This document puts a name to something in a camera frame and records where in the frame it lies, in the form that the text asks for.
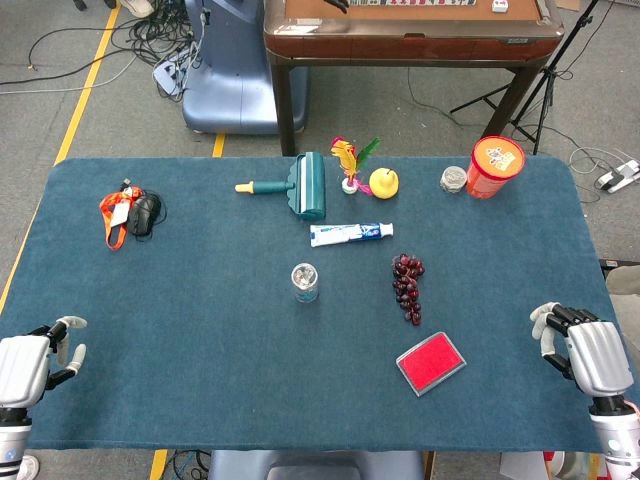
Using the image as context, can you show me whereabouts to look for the colourful feather shuttlecock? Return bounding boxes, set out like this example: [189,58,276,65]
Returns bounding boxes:
[330,137,381,198]

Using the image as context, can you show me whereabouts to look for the brown mahjong table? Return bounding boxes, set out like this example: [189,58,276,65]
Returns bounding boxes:
[263,0,565,157]

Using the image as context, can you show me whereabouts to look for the black tripod stand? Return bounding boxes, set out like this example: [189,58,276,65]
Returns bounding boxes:
[449,0,601,156]

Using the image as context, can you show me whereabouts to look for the purple plastic grape bunch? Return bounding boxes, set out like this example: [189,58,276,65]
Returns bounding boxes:
[391,253,427,327]

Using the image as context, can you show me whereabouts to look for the orange lanyard with badge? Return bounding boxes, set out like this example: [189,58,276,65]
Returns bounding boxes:
[98,185,146,251]

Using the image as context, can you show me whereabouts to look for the red rectangular box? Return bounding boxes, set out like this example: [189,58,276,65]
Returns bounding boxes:
[395,331,467,398]

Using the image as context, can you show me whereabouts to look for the clear plastic jar blue label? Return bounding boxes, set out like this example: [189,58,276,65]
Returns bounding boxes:
[291,262,320,304]

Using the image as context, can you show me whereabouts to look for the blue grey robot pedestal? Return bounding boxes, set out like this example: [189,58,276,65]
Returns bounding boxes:
[181,0,309,135]

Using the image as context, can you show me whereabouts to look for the white blue toothpaste tube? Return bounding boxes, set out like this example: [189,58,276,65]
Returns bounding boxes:
[309,222,395,249]

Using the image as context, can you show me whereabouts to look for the yellow plastic pear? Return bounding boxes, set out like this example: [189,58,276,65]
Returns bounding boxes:
[368,167,400,200]

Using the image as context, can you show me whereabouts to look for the black floor cable bundle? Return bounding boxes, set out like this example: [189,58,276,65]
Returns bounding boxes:
[27,0,201,104]

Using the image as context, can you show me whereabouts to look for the white power strip with plugs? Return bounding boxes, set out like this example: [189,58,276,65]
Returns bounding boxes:
[594,158,640,194]

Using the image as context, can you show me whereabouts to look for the grey blue own robot base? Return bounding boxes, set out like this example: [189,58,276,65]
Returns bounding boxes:
[207,449,426,480]

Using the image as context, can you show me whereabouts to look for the green lint roller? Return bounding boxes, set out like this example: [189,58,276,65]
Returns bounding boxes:
[234,151,328,222]

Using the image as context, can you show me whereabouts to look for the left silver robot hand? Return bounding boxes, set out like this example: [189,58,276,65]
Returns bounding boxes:
[0,315,88,410]

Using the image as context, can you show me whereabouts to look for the white power strip by pedestal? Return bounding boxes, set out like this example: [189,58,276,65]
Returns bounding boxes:
[152,49,194,96]

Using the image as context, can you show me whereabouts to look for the blue felt table cloth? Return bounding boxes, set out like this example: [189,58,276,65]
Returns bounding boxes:
[0,156,640,454]

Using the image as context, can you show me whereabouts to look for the small clear jar of clips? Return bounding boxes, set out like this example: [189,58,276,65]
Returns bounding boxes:
[439,165,468,195]

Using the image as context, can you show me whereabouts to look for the orange red snack tub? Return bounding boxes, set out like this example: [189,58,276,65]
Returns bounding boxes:
[465,135,526,200]

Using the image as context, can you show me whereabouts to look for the face-up mahjong tile row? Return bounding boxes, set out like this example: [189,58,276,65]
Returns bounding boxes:
[349,0,476,8]

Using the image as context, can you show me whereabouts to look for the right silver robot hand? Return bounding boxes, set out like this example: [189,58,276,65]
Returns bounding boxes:
[529,301,636,399]

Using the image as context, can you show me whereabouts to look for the black computer mouse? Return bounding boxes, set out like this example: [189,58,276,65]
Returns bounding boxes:
[126,192,164,238]

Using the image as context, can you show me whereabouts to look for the white sneaker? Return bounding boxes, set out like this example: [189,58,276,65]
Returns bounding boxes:
[17,454,41,480]

